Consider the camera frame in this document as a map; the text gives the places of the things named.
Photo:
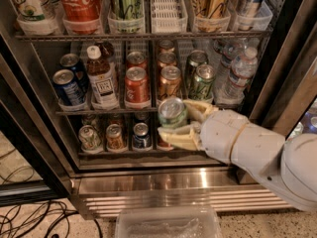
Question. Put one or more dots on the iced tea bottle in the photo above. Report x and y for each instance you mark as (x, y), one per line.
(101, 76)
(108, 52)

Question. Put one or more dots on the front blue can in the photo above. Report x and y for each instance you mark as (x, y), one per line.
(67, 88)

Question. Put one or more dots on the top shelf silver can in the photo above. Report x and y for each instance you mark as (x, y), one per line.
(245, 11)

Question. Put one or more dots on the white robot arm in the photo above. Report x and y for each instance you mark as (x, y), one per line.
(286, 168)

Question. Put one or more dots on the bottom shelf blue can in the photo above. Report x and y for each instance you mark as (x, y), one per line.
(141, 136)

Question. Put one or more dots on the front gold can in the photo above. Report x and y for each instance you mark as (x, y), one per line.
(169, 82)

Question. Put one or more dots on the stainless steel fridge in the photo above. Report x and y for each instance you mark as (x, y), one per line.
(101, 183)

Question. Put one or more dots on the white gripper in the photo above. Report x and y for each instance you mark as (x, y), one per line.
(220, 132)

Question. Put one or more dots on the rear iced tea bottle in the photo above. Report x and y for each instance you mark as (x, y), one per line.
(108, 52)

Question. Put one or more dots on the bottom shelf orange can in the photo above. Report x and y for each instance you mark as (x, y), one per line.
(114, 137)

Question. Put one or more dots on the top shelf gold can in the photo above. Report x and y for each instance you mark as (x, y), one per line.
(209, 14)

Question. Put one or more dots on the top shelf white green can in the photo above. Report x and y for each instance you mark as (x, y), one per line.
(35, 10)

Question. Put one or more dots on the top shelf red cola can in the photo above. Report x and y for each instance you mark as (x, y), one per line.
(80, 13)

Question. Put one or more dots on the bottom shelf white can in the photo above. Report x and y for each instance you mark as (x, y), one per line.
(89, 137)

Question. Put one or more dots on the water bottle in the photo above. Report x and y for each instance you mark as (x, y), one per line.
(243, 68)
(228, 49)

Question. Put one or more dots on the glass fridge door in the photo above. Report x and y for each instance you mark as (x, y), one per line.
(285, 84)

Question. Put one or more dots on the front red cola can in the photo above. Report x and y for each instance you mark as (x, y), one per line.
(137, 85)

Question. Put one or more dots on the rear blue can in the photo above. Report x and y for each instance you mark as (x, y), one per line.
(74, 63)

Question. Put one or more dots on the empty white plastic tray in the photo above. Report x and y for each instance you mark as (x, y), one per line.
(168, 16)

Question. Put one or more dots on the clear plastic bin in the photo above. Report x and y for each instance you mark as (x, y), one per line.
(168, 222)

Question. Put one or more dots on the front water bottle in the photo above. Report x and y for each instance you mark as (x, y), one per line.
(243, 68)

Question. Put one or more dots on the bottom shelf red can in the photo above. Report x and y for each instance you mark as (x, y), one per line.
(164, 145)

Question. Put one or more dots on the rear water bottle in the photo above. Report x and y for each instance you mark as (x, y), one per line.
(228, 49)

